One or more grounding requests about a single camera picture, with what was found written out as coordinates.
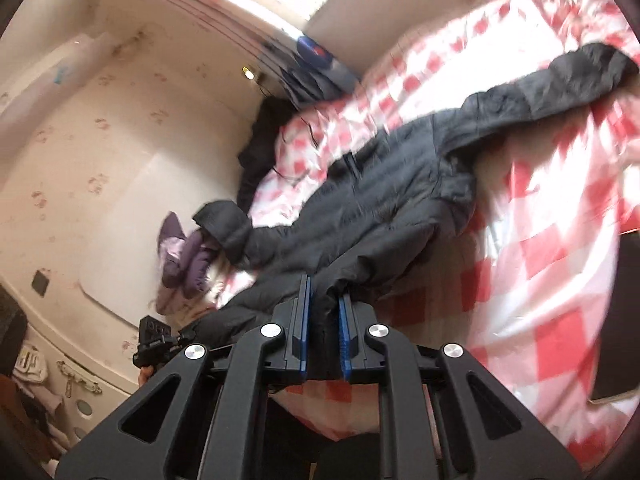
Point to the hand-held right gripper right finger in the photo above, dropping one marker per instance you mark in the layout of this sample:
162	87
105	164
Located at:
345	335

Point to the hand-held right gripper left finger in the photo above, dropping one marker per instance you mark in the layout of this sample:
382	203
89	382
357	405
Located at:
304	320

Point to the black puffer jacket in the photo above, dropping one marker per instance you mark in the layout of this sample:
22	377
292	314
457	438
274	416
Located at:
380	200

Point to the purple clothes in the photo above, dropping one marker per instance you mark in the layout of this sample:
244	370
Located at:
187	265

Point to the person's black pants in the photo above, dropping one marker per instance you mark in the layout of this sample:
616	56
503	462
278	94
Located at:
320	440

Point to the white printed cloth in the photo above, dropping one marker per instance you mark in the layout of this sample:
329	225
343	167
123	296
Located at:
31	362

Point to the red white checked blanket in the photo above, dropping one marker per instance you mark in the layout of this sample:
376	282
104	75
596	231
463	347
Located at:
540	240

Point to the dark blue cloth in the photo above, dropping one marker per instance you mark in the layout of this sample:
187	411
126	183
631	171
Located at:
315	67

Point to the small lit device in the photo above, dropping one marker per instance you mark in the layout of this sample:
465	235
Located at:
248	72

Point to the black wall socket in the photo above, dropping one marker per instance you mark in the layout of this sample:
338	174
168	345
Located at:
39	282

